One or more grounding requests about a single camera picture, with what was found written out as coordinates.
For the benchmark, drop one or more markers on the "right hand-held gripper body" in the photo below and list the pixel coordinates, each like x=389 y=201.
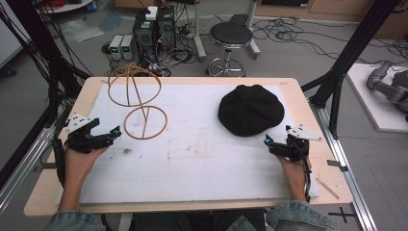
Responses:
x=296 y=147

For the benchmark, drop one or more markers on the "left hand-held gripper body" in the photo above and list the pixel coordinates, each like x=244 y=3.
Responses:
x=78 y=141

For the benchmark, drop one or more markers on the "wooden hoop hat stand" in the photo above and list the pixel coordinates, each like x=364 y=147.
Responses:
x=146 y=122

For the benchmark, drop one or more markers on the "black hat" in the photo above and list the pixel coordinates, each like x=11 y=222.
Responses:
x=250 y=110

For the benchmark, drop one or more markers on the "person's right hand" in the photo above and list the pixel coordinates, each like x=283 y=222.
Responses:
x=296 y=170

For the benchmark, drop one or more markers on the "person's left hand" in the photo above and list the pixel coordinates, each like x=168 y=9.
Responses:
x=78 y=163

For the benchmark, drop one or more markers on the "thin wooden stick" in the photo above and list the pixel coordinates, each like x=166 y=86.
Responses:
x=327 y=188

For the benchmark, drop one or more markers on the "person's denim right sleeve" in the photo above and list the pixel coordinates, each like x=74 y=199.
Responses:
x=298 y=218

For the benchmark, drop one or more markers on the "person's denim sleeve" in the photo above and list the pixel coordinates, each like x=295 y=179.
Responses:
x=73 y=221
x=298 y=218

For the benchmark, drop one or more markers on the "white foam mat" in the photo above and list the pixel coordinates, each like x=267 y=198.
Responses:
x=198 y=166

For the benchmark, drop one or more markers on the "person's denim left sleeve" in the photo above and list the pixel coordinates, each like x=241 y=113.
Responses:
x=73 y=221

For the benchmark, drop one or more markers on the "grey power supply unit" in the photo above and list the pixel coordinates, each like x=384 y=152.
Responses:
x=127 y=46
x=115 y=46

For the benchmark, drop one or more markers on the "white board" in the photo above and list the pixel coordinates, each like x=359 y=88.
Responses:
x=378 y=112

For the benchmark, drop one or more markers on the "clear plastic sheet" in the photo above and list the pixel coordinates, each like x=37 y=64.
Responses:
x=81 y=30

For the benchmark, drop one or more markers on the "black computer tower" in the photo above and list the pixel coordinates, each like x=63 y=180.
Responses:
x=145 y=38
x=166 y=27

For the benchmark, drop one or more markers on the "person's dark trousers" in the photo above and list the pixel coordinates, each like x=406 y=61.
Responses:
x=192 y=221

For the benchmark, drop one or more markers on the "black round stool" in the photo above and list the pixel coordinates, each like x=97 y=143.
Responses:
x=231 y=33

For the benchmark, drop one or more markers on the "white round table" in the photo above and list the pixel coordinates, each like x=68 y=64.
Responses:
x=64 y=5

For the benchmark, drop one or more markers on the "white box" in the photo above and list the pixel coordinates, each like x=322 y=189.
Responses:
x=152 y=12

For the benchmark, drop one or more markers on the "white stand legs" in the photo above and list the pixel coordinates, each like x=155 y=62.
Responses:
x=200 y=35

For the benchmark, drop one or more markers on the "metal bracket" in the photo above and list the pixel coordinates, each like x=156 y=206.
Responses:
x=45 y=166
x=336 y=165

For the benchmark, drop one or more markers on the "aluminium rail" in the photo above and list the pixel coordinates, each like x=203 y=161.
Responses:
x=346 y=170
x=22 y=170

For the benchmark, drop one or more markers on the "black frame post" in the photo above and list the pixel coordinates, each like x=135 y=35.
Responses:
x=352 y=51
x=41 y=41

